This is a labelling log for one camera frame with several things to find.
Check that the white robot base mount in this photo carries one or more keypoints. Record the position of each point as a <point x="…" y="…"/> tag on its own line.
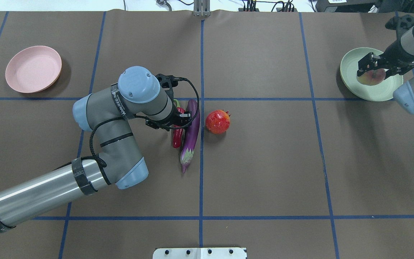
<point x="201" y="253"/>

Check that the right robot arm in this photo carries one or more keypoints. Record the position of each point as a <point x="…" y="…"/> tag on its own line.
<point x="404" y="28"/>

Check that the pink plate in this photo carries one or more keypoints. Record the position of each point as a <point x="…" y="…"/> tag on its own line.
<point x="33" y="69"/>

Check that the red orange pomegranate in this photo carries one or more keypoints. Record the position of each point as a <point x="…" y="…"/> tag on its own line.
<point x="218" y="121"/>

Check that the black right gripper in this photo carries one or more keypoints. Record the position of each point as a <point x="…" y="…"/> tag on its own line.
<point x="395" y="52"/>

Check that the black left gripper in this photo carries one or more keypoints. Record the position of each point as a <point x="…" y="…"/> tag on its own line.
<point x="173" y="117"/>

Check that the red chili pepper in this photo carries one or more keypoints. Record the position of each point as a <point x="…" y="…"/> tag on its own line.
<point x="177" y="134"/>

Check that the green plate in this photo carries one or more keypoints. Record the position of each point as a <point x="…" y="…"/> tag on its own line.
<point x="349" y="72"/>

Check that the purple eggplant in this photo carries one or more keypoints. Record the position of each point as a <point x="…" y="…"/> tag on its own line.
<point x="190" y="136"/>

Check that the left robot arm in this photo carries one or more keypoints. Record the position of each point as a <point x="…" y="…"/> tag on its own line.
<point x="115" y="155"/>

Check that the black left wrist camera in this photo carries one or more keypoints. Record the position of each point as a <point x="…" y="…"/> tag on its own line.
<point x="167" y="81"/>

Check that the yellow pink peach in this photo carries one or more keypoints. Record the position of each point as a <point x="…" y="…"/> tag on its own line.
<point x="372" y="77"/>

